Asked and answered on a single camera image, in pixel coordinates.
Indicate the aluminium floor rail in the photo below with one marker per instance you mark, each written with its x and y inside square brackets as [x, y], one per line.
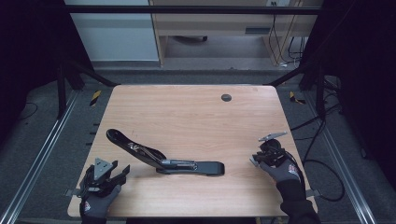
[345, 174]
[37, 161]

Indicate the person's right hand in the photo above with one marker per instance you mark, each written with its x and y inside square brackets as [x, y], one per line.
[285, 171]

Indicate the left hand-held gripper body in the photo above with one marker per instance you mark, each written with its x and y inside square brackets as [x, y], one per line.
[101, 168]

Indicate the person's left hand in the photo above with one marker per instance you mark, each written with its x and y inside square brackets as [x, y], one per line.
[96, 205]

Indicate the white cabinet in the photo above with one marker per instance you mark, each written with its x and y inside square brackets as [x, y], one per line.
[115, 34]

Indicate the black frame leg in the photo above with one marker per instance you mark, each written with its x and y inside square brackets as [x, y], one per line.
[61, 90]
[320, 90]

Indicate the black stapler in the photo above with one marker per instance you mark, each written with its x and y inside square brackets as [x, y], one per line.
[205, 168]

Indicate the yellow black floor tape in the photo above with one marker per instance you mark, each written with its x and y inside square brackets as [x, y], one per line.
[293, 97]
[96, 97]

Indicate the black horizontal frame bar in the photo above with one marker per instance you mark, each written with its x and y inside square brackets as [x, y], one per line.
[186, 9]

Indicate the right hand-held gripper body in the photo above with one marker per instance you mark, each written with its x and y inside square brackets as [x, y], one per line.
[271, 152]

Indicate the grey metal table bracket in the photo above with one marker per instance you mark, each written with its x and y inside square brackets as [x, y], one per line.
[313, 193]
[72, 193]

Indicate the light wooden desk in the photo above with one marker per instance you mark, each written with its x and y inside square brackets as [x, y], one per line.
[214, 21]

